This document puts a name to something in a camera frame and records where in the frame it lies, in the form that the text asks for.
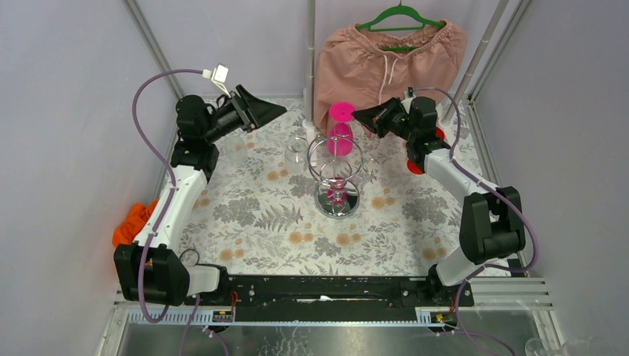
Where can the red plastic wine glass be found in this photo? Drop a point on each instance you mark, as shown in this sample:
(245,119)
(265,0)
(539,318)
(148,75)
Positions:
(422,143)

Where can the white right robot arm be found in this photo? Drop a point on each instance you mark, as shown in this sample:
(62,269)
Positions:
(491,227)

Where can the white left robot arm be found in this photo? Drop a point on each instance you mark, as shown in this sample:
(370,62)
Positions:
(149,269)

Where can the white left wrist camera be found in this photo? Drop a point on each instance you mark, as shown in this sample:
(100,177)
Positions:
(218,77)

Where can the clear ribbed wine glass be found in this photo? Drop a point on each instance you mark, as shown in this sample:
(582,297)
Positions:
(295,158)

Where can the orange cloth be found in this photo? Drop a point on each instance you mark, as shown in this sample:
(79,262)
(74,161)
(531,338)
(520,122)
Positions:
(134,222)

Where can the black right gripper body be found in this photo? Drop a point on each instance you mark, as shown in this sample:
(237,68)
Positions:
(411,133)

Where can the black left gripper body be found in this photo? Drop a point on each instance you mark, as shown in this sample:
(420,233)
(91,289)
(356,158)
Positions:
(243,110)

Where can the chrome wire glass rack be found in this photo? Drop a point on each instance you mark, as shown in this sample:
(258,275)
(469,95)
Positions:
(318,158)

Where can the pink plastic wine glass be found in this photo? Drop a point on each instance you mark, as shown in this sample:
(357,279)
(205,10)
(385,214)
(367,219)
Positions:
(340,132)

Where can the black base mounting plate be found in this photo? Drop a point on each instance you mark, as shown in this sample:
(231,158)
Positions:
(318,298)

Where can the pink drawstring shorts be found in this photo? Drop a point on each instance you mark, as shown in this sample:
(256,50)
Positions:
(368,68)

